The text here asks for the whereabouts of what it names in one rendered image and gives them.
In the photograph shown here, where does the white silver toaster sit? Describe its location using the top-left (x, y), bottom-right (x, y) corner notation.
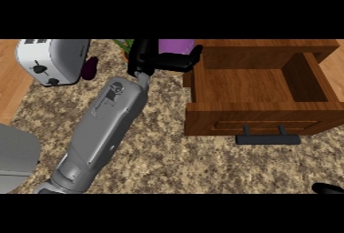
top-left (15, 38), bottom-right (93, 87)

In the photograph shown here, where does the wooden drawer front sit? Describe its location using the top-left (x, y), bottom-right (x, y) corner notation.
top-left (184, 101), bottom-right (344, 137)

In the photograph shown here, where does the brown wooden cabinet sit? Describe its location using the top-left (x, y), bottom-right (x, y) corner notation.
top-left (194, 38), bottom-right (342, 71)

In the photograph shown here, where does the open wooden drawer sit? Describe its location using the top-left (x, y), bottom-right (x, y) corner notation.
top-left (182, 52), bottom-right (344, 106)

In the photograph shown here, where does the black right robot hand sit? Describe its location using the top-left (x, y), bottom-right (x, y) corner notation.
top-left (311, 182), bottom-right (344, 195)

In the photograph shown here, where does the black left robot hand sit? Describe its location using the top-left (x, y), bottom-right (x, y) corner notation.
top-left (127, 38), bottom-right (204, 77)

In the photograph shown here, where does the dark purple eggplant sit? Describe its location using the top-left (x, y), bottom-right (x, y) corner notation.
top-left (80, 56), bottom-right (99, 82)

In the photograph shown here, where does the dark grey drawer handle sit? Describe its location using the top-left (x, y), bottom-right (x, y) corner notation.
top-left (235, 124), bottom-right (303, 146)

